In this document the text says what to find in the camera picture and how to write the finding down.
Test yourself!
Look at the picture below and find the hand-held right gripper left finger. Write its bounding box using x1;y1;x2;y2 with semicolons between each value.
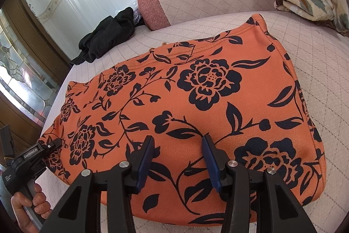
41;135;155;233

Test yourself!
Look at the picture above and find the wooden door with leaded glass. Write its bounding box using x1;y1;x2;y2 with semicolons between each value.
0;0;72;146

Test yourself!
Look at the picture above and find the person's left hand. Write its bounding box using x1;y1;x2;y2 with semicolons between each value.
11;183;53;233

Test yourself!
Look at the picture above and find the clear plastic bag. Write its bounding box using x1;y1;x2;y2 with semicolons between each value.
133;7;144;25

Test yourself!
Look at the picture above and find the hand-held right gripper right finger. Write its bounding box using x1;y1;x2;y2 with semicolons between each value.
201;135;318;233

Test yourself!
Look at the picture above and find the orange floral garment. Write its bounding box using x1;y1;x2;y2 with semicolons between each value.
38;13;328;225

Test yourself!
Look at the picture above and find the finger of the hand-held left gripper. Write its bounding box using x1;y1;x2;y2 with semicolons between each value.
38;139;64;153

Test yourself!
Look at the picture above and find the black cloth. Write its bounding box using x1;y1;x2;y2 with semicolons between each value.
69;6;136;66

